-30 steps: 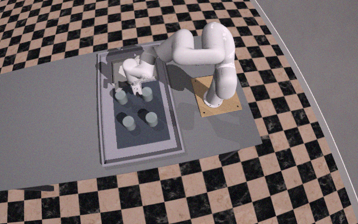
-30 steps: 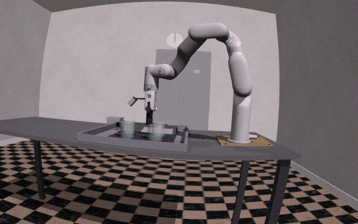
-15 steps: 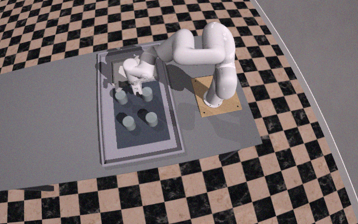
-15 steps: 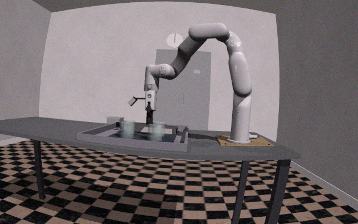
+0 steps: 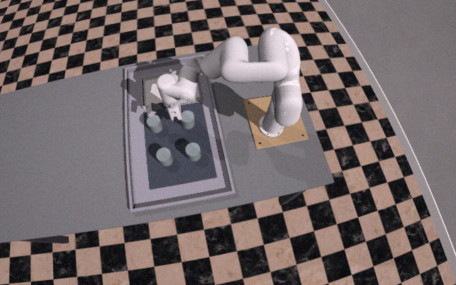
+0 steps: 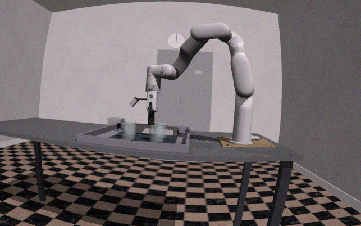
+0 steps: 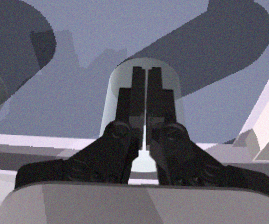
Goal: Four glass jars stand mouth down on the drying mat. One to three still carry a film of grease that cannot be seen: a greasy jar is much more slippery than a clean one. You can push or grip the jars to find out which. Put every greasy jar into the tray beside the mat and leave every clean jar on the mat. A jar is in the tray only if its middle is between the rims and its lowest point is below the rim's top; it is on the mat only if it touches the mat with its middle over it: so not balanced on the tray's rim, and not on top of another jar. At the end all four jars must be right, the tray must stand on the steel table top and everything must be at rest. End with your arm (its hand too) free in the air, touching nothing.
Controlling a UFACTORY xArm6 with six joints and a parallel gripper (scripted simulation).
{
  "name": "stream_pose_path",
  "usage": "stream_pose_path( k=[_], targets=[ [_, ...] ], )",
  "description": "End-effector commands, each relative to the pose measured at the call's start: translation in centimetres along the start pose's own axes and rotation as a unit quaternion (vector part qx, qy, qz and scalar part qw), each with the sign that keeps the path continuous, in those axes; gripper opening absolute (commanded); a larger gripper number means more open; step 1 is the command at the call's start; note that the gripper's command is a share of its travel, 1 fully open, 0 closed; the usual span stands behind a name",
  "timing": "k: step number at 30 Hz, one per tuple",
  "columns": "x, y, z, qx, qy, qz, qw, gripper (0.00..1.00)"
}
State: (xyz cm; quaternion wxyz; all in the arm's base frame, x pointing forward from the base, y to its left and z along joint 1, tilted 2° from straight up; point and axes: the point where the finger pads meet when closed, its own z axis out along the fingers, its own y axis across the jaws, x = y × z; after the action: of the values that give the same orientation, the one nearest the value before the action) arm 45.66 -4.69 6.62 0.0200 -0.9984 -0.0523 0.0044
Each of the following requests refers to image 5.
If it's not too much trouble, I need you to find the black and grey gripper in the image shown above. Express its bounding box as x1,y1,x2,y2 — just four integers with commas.
166,102,182,123

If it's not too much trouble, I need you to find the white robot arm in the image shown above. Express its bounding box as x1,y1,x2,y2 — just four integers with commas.
147,28,302,138

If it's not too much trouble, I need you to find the clear glass jar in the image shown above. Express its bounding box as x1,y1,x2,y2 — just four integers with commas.
185,142,201,162
156,147,173,167
181,111,195,129
147,115,163,133

